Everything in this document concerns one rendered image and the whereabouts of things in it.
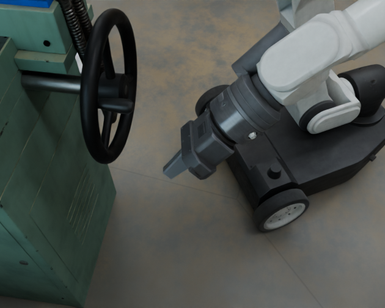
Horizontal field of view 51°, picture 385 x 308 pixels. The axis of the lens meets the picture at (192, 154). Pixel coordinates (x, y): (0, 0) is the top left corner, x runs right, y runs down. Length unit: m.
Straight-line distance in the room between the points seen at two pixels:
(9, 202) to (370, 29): 0.68
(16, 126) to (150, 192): 0.84
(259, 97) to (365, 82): 1.02
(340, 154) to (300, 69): 1.03
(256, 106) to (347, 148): 1.03
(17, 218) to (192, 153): 0.43
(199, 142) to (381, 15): 0.29
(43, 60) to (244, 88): 0.38
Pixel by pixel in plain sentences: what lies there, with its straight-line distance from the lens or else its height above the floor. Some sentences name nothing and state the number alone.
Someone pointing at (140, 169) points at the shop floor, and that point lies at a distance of 1.65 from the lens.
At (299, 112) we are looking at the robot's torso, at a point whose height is 0.33.
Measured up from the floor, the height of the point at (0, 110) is 0.83.
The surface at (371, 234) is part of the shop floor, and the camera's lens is 1.63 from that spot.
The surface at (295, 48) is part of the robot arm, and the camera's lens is 0.56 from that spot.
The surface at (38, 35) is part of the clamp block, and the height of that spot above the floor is 0.91.
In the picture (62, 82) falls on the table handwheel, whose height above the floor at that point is 0.82.
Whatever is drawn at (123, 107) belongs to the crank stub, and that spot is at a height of 0.88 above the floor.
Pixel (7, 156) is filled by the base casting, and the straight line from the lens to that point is 0.82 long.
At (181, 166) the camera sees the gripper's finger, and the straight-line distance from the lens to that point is 0.67.
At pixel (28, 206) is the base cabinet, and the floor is 0.60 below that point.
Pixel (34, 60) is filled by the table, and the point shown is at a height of 0.87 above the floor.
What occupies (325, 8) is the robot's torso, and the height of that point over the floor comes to 0.74.
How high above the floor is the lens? 1.36
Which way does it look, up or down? 55 degrees down
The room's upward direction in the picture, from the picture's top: straight up
